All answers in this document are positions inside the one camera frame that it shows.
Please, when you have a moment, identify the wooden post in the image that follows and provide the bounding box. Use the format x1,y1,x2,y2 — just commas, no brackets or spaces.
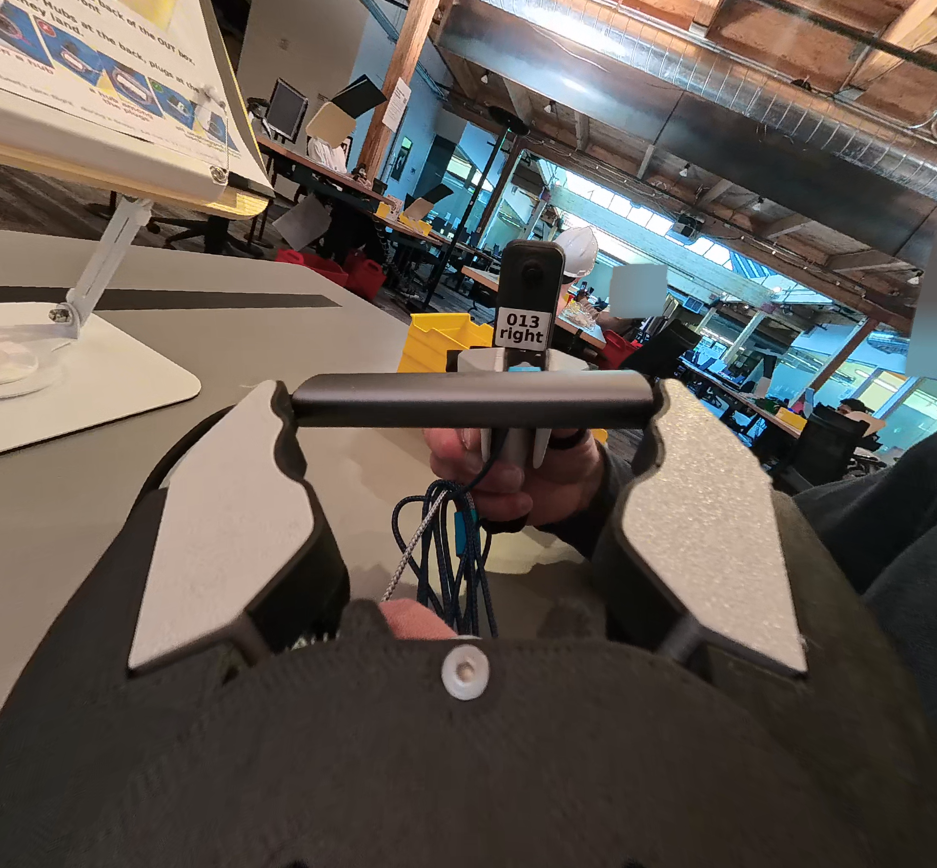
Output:
356,0,446,184

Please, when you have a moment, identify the tan tilted board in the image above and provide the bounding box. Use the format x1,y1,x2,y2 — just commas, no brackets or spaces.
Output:
306,101,357,147

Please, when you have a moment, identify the white hard hat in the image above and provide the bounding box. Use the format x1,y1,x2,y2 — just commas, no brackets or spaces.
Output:
554,226,600,277

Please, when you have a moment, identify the white hanging paper sheet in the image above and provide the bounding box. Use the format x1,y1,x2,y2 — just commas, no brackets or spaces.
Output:
273,194,334,251

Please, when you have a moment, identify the black office chair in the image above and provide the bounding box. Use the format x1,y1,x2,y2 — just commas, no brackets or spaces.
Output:
776,403,872,492
622,319,704,380

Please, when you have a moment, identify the person's right hand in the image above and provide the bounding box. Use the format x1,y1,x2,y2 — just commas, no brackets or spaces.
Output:
423,427,609,526

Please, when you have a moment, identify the black tilted board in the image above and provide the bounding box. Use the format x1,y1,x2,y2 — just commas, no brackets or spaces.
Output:
333,75,389,118

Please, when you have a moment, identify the person's right forearm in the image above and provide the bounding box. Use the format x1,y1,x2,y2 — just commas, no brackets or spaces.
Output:
538,432,937,616

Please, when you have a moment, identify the yellow plastic bin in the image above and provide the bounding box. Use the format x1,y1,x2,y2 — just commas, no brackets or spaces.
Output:
397,311,499,375

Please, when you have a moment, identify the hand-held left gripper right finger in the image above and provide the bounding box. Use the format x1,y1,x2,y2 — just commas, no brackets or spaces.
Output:
591,377,808,679

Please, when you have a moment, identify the grey usb hub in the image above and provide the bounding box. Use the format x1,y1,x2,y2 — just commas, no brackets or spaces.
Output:
290,370,654,430

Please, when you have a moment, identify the grey monitor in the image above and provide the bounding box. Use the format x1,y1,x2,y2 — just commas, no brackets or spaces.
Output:
265,77,310,140

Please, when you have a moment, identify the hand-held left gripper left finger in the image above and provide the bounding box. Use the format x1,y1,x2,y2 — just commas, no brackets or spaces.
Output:
128,379,351,673

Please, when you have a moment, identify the blue braided cable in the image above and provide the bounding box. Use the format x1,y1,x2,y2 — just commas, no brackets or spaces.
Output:
381,363,546,638

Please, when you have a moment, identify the red bin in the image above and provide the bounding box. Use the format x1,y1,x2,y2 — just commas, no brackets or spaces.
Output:
600,330,645,371
276,248,351,288
344,250,387,298

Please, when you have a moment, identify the large grey air duct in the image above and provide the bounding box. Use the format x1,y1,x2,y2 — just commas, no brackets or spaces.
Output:
399,0,937,254

